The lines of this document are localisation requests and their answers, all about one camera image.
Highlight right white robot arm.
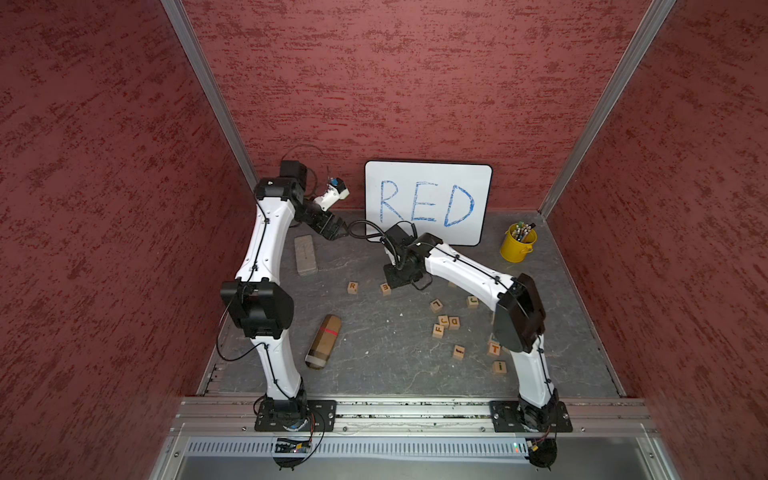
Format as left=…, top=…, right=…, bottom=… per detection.
left=382, top=234, right=559, bottom=432

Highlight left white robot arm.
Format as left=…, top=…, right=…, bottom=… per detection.
left=220, top=176, right=349, bottom=431

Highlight wooden block letter L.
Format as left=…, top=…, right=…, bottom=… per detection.
left=430, top=299, right=443, bottom=314

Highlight wooden block letter F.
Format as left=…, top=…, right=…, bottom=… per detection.
left=432, top=324, right=445, bottom=339

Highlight wooden block letter I red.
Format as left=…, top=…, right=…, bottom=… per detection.
left=452, top=345, right=465, bottom=360

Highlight wooden block letter T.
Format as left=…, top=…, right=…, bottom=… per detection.
left=487, top=342, right=501, bottom=357

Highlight wooden block letter i front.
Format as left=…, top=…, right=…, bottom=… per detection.
left=492, top=360, right=508, bottom=375

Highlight grey rectangular eraser block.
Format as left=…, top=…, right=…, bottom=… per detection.
left=294, top=235, right=318, bottom=276

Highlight brown plaid pencil case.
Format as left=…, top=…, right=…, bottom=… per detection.
left=305, top=314, right=342, bottom=370

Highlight white dry-erase board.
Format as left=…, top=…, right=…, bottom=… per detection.
left=364, top=160, right=493, bottom=246

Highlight yellow pen cup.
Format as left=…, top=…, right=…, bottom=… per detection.
left=500, top=222, right=538, bottom=263

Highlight pens in cup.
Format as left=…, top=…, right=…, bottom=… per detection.
left=511, top=222, right=535, bottom=242

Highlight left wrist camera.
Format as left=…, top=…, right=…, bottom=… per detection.
left=314, top=178, right=349, bottom=211

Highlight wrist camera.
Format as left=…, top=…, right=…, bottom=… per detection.
left=314, top=178, right=349, bottom=211
left=385, top=221, right=443, bottom=262

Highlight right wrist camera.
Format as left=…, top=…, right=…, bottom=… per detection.
left=385, top=221, right=443, bottom=262

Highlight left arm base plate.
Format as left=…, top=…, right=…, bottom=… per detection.
left=254, top=398, right=338, bottom=433

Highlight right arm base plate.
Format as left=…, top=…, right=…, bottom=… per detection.
left=489, top=400, right=573, bottom=435

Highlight aluminium front rail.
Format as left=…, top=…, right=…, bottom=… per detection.
left=170, top=396, right=659, bottom=438

